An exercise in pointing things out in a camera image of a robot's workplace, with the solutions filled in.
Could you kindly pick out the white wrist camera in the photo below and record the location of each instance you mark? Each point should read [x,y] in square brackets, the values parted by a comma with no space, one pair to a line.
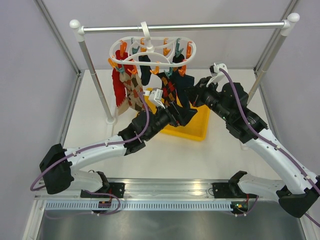
[154,96]
[217,73]

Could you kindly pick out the yellow plastic tray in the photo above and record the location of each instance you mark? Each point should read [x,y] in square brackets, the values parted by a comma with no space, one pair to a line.
[197,125]

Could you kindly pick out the dark argyle sock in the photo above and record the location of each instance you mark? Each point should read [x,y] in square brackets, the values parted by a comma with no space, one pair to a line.
[169,89]

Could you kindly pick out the black sock at rear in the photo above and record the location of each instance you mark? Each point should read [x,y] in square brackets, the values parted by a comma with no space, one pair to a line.
[178,59]

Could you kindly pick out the white sock hanger frame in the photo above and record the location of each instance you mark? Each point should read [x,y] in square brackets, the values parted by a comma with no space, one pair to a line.
[160,50]

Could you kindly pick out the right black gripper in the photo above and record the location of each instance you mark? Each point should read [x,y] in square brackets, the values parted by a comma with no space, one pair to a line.
[199,89]

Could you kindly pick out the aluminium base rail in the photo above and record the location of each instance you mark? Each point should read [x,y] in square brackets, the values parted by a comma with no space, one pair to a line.
[165,187]

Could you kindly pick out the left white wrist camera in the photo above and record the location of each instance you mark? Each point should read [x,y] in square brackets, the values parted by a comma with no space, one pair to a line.
[154,96]

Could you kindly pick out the white slotted cable duct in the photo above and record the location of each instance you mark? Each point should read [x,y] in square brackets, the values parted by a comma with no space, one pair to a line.
[136,205]

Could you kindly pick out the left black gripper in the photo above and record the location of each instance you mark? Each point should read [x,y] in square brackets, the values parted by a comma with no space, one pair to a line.
[179,116]

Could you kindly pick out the brown argyle sock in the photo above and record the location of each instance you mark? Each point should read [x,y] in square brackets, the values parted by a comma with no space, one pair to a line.
[134,88]

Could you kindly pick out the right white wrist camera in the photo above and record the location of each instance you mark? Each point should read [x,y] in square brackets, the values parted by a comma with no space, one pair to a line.
[217,73]

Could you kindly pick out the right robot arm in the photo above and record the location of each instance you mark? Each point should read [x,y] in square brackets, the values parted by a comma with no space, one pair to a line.
[297,189]

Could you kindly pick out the small navy sock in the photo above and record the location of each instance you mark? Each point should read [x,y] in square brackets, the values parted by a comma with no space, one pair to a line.
[145,70]

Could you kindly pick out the red sock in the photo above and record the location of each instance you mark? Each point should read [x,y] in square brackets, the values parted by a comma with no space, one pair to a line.
[115,73]

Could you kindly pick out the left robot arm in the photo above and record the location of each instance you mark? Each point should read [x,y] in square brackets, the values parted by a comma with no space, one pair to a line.
[61,168]

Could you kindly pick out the silver clothes rail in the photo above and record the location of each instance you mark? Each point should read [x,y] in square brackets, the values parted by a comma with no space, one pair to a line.
[285,26]

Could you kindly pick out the beige argyle sock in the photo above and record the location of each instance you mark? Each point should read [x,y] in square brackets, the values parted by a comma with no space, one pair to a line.
[121,94]

